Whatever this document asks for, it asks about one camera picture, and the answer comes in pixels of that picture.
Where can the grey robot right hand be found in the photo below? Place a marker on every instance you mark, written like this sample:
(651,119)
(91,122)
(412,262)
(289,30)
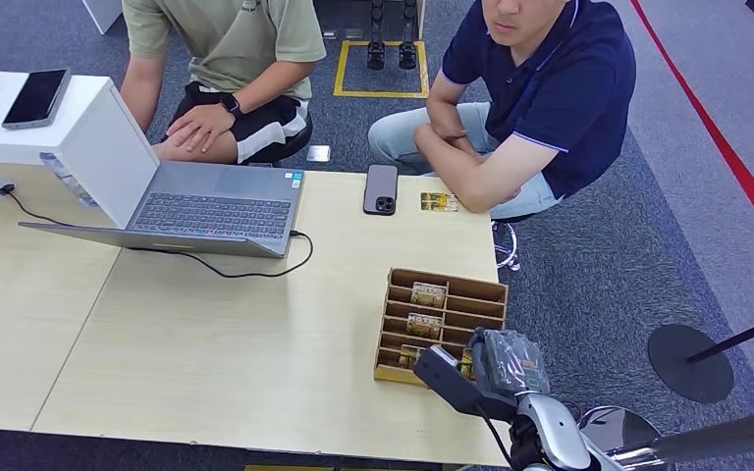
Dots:
(510,364)

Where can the person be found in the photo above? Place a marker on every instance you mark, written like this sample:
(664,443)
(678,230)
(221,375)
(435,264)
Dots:
(234,45)
(559,91)

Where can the dark grey smartphone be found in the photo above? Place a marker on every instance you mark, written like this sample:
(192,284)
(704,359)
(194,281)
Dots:
(380,185)

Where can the black screen smartphone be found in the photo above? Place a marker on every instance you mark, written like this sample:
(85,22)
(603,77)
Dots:
(35,97)

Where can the white box stand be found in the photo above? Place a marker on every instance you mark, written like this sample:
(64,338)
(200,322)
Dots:
(104,149)

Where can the yellow floor tape square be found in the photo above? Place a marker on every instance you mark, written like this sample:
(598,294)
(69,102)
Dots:
(339,68)

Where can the gold hotel card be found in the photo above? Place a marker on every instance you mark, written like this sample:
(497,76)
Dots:
(465,365)
(408,356)
(424,325)
(439,202)
(428,294)

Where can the red floor tape line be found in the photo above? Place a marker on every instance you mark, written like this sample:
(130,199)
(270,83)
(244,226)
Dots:
(722,146)

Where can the stanchion with chrome base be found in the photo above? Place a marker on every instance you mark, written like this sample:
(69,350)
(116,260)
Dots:
(722,439)

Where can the grey laptop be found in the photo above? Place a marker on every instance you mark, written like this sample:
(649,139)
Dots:
(221,214)

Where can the black stanchion with round base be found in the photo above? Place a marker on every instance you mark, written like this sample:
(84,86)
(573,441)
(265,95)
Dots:
(689,364)

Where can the black smartwatch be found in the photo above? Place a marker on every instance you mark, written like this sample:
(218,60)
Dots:
(231,105)

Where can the person's right hand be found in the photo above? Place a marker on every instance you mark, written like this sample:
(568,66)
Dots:
(465,144)

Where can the person's left hand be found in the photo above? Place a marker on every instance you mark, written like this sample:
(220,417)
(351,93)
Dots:
(201,127)

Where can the silver floor plate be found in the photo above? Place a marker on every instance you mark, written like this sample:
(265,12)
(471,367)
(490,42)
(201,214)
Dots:
(318,153)

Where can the black robot foot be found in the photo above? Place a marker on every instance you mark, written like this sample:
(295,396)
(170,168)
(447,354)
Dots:
(407,55)
(376,55)

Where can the wooden slotted card holder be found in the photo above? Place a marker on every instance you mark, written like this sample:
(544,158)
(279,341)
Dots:
(474,292)

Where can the chrome stool footrest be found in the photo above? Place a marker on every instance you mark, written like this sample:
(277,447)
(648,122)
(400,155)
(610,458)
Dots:
(506,250)

